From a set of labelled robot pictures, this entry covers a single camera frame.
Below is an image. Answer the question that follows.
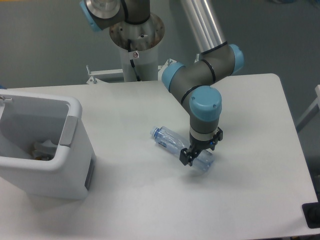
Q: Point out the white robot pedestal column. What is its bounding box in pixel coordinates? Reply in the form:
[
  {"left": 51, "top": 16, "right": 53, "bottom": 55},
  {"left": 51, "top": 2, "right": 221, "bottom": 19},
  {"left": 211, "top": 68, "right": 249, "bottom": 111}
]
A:
[{"left": 109, "top": 13, "right": 165, "bottom": 82}]

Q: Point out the trash inside can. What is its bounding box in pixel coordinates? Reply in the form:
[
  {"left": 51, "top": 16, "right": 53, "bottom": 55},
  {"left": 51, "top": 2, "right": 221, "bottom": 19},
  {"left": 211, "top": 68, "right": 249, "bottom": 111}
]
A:
[{"left": 32, "top": 140, "right": 58, "bottom": 161}]

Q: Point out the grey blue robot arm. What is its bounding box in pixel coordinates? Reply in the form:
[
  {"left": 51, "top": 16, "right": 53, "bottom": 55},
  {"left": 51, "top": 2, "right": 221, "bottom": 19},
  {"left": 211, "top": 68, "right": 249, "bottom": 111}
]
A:
[{"left": 79, "top": 0, "right": 244, "bottom": 166}]

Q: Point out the clear plastic water bottle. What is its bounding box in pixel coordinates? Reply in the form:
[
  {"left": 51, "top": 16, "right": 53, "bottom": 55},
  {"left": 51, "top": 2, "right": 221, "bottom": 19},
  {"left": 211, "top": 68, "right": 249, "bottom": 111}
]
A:
[{"left": 150, "top": 126, "right": 215, "bottom": 172}]

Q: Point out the black cable on pedestal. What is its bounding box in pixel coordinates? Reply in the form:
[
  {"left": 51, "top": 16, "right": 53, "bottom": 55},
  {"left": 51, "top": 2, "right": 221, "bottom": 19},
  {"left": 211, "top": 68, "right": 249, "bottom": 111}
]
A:
[{"left": 127, "top": 38, "right": 141, "bottom": 82}]

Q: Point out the white frame at right edge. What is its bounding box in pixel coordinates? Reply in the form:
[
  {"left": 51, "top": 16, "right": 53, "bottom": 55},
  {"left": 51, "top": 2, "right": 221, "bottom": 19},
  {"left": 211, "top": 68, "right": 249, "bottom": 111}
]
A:
[{"left": 295, "top": 84, "right": 320, "bottom": 133}]

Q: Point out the black clamp at table edge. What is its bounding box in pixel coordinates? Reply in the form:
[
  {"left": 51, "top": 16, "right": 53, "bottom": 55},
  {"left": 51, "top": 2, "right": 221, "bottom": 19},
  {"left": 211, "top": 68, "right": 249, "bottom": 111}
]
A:
[{"left": 302, "top": 202, "right": 320, "bottom": 229}]

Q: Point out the white trash can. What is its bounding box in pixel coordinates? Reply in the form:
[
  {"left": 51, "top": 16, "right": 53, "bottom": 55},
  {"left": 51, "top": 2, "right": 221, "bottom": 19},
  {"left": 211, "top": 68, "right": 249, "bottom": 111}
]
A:
[{"left": 0, "top": 89, "right": 96, "bottom": 200}]

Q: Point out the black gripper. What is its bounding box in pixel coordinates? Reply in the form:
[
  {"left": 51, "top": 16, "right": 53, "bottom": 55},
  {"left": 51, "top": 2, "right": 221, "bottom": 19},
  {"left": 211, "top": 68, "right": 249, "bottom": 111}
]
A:
[{"left": 179, "top": 127, "right": 224, "bottom": 166}]

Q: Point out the white pedestal base bracket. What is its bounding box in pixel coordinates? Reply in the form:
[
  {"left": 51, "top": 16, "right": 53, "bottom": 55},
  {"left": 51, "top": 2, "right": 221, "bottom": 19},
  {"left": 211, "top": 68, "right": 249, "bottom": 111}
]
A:
[{"left": 86, "top": 58, "right": 177, "bottom": 84}]

